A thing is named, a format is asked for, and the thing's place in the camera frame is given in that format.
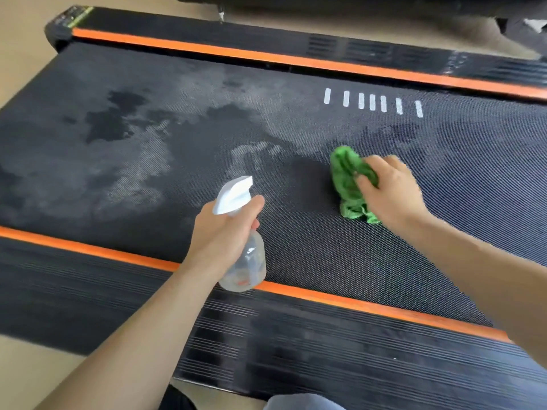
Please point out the person's left hand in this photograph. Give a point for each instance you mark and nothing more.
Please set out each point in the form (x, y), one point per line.
(222, 243)

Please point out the person's right hand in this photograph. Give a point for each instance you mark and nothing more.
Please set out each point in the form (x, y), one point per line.
(393, 196)

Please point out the clear spray bottle white trigger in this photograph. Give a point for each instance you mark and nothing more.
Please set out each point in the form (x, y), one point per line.
(245, 269)

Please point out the green cloth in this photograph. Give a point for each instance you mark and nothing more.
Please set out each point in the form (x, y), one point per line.
(346, 183)

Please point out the black orange-striped treadmill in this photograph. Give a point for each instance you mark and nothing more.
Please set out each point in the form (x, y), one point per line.
(363, 2)
(299, 166)

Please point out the person's left forearm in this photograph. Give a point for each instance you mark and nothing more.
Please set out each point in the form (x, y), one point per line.
(128, 345)

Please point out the person's right forearm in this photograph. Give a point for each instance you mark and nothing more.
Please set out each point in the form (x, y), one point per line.
(483, 277)

